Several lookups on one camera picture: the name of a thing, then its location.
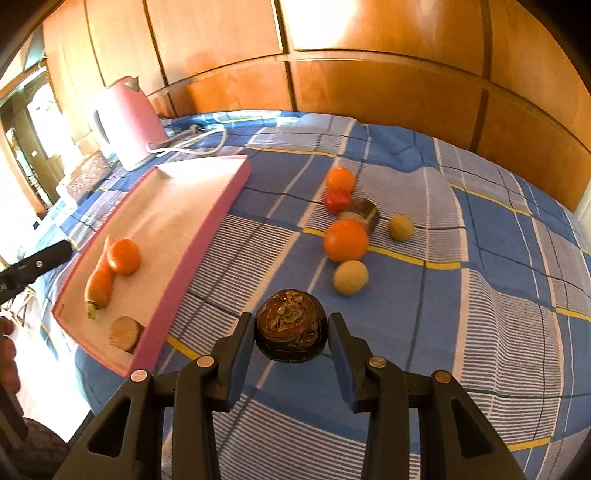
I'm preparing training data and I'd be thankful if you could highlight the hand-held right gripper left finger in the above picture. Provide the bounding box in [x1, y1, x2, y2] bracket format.
[54, 313, 256, 480]

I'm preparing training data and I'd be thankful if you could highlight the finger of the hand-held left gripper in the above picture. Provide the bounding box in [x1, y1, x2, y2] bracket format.
[0, 241, 74, 303]

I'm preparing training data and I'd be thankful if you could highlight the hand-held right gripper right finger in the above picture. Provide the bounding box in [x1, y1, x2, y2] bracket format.
[328, 312, 528, 480]

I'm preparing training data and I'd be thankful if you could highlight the dark brown round fruit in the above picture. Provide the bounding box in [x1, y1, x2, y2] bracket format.
[254, 289, 329, 364]

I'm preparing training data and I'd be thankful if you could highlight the yellow-green round fruit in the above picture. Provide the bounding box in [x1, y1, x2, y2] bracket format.
[388, 215, 415, 242]
[334, 260, 369, 296]

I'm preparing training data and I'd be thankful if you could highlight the orange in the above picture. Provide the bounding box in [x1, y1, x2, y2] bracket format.
[325, 167, 356, 192]
[107, 239, 140, 276]
[324, 219, 369, 263]

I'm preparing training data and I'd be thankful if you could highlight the pink tray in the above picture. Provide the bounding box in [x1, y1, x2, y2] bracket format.
[52, 154, 252, 379]

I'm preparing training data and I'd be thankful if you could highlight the brown cut fruit piece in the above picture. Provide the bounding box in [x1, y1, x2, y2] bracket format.
[108, 316, 145, 355]
[339, 198, 380, 235]

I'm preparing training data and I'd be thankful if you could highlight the red tomato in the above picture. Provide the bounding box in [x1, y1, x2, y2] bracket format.
[324, 188, 353, 215]

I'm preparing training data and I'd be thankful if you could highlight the person's left hand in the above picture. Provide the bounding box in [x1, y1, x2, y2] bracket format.
[0, 316, 22, 396]

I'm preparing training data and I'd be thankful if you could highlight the carrot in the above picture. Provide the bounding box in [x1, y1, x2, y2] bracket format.
[84, 235, 116, 320]

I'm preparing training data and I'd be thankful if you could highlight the silver tissue box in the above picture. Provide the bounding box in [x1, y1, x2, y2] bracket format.
[66, 151, 115, 200]

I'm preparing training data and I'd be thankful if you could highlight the wooden door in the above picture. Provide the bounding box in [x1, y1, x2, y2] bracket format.
[0, 69, 63, 220]

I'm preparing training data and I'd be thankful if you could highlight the blue plaid bedsheet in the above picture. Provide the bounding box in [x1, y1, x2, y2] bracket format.
[46, 110, 591, 480]

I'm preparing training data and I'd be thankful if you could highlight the pink electric kettle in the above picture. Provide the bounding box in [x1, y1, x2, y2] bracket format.
[88, 76, 169, 171]

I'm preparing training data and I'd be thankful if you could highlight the white power cord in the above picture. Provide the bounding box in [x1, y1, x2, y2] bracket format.
[147, 126, 228, 158]

